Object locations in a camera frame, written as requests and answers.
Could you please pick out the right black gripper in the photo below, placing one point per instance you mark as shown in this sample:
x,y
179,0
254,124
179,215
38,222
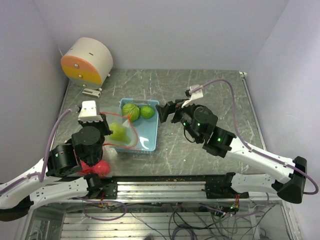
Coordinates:
x,y
170,107

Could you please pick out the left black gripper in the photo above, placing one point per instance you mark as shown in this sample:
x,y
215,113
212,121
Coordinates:
x,y
103,123

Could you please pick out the large green cabbage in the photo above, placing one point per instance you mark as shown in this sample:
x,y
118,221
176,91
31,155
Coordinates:
x,y
119,133
132,111

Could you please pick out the clear orange-zip bag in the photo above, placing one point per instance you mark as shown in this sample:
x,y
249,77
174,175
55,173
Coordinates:
x,y
109,155
114,114

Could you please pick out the red tomato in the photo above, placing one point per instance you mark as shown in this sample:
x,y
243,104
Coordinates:
x,y
103,169

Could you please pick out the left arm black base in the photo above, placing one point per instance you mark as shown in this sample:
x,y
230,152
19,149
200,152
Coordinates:
x,y
97,188

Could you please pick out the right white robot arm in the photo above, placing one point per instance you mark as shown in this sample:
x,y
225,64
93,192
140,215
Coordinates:
x,y
285,177

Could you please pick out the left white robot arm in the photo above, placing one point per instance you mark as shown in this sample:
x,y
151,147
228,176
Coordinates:
x,y
86,146

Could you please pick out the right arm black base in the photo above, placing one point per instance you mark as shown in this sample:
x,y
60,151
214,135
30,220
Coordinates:
x,y
219,186

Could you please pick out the light blue plastic basket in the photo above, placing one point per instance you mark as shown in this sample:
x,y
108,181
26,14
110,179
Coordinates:
x,y
147,129

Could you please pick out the white slotted plastic block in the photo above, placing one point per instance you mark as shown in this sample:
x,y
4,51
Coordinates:
x,y
91,93

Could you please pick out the round cream drawer box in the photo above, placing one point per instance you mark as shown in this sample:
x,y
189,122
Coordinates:
x,y
87,63

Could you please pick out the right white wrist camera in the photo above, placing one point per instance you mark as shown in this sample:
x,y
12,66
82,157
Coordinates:
x,y
192,93

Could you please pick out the aluminium frame rail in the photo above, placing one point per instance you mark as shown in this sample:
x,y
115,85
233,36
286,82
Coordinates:
x,y
128,192

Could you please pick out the white corner bracket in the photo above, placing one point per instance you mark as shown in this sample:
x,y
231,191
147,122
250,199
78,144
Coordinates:
x,y
243,74

